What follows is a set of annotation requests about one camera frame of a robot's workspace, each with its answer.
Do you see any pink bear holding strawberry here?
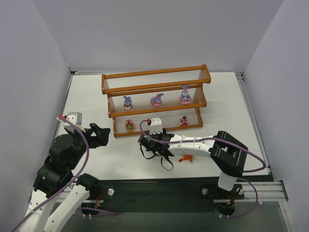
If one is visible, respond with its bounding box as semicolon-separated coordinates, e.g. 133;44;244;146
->
125;119;135;132

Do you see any orange fish toy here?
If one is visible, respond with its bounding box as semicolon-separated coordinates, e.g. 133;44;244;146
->
178;155;193;162

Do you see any pink bear strawberry cake toy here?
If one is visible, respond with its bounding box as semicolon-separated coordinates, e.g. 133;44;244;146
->
179;116;188;126

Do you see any purple bunny holding strawberry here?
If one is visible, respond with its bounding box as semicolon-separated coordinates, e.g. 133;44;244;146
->
123;96;133;110

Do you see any purple bunny donut toy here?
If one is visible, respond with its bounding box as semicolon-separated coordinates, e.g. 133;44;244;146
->
150;93;164;107

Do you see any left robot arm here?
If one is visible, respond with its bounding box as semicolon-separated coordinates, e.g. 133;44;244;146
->
13;119;111;232

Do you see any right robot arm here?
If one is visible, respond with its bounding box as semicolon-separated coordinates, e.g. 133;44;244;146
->
138;131;247;191

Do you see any wooden three-tier shelf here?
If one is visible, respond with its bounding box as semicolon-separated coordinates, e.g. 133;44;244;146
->
101;64;211;137

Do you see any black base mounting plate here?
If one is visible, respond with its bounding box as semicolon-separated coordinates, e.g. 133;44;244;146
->
79;177;244;215

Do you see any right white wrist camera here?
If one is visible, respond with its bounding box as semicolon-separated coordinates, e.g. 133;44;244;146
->
148;117;163;135

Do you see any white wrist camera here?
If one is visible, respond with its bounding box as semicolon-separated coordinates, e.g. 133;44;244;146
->
148;117;163;135
57;112;82;130

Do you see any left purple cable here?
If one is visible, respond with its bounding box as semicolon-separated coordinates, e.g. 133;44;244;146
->
12;116;90;230

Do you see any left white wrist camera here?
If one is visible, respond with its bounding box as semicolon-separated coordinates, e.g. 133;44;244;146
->
57;112;82;130

